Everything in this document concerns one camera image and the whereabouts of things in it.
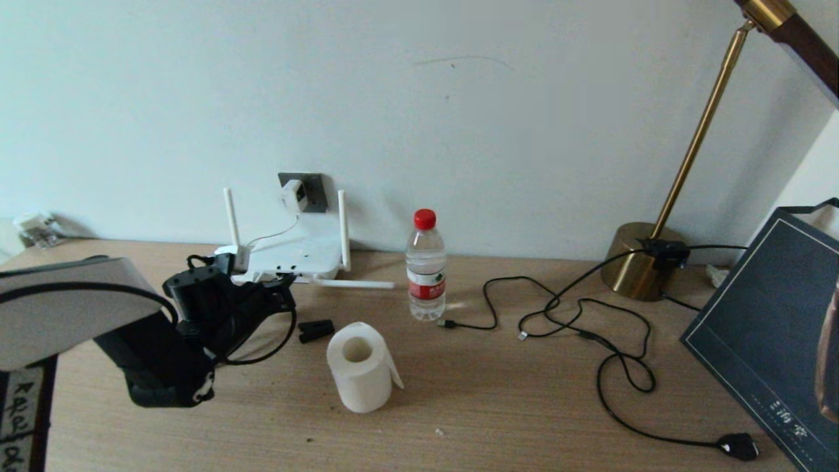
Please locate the small black clip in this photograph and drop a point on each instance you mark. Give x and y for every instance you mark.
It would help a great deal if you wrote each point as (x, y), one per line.
(314, 330)

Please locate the white wifi router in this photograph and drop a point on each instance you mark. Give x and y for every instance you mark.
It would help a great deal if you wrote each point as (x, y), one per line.
(314, 252)

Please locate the white crumpled tissue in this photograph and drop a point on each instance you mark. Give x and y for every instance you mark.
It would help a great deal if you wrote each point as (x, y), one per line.
(718, 275)

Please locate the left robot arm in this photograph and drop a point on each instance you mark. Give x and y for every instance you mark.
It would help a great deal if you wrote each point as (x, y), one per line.
(65, 308)

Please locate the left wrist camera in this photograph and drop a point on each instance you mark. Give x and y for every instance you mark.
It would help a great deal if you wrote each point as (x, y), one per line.
(229, 255)

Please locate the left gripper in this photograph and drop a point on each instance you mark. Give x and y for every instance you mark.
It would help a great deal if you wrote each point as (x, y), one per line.
(246, 308)

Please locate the white toilet paper roll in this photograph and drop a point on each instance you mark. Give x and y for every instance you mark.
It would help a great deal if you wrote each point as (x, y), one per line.
(360, 383)

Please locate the brass desk lamp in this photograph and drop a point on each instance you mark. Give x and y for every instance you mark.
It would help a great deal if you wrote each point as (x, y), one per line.
(632, 269)

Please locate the grey wall socket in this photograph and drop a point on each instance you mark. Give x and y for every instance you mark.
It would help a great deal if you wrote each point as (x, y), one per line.
(316, 190)

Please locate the white power adapter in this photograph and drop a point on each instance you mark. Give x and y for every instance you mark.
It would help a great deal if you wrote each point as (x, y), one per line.
(293, 195)

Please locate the dark blue paper bag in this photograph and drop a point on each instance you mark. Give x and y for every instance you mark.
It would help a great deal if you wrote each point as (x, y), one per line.
(773, 314)

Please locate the clear water bottle red cap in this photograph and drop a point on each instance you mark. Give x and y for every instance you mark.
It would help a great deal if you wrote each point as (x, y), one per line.
(426, 275)

